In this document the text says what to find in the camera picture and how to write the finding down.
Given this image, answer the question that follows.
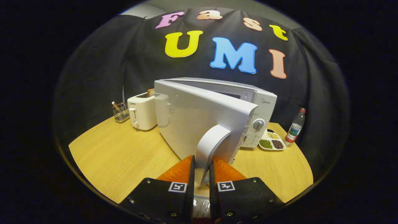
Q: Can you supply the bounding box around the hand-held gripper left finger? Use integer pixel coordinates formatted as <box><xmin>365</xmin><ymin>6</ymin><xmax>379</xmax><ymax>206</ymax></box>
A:
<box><xmin>120</xmin><ymin>155</ymin><xmax>196</xmax><ymax>224</ymax></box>

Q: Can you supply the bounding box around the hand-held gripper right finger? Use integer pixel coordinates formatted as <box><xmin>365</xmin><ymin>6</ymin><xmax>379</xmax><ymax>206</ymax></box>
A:
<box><xmin>209</xmin><ymin>156</ymin><xmax>285</xmax><ymax>224</ymax></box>

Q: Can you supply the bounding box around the white toaster oven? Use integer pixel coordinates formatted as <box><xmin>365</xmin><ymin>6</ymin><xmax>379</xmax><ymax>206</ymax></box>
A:
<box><xmin>154</xmin><ymin>77</ymin><xmax>278</xmax><ymax>186</ymax></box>

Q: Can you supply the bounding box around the white bread toaster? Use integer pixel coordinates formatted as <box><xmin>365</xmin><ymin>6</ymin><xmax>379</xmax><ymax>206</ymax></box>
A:
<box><xmin>127</xmin><ymin>92</ymin><xmax>158</xmax><ymax>131</ymax></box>

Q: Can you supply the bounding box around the small white ridged tray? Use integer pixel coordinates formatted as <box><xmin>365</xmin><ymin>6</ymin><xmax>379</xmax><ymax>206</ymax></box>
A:
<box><xmin>193</xmin><ymin>195</ymin><xmax>211</xmax><ymax>218</ymax></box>

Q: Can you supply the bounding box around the divided white bean dish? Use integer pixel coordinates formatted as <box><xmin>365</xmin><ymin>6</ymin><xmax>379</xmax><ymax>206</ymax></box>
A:
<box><xmin>258</xmin><ymin>129</ymin><xmax>286</xmax><ymax>151</ymax></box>

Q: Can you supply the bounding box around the clear plastic bottle red cap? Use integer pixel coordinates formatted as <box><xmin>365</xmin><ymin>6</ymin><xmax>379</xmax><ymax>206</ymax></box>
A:
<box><xmin>285</xmin><ymin>107</ymin><xmax>306</xmax><ymax>147</ymax></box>

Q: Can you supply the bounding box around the wire mesh utensil holder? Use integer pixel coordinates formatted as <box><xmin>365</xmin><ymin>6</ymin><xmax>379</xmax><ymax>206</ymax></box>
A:
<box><xmin>113</xmin><ymin>103</ymin><xmax>130</xmax><ymax>123</ymax></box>

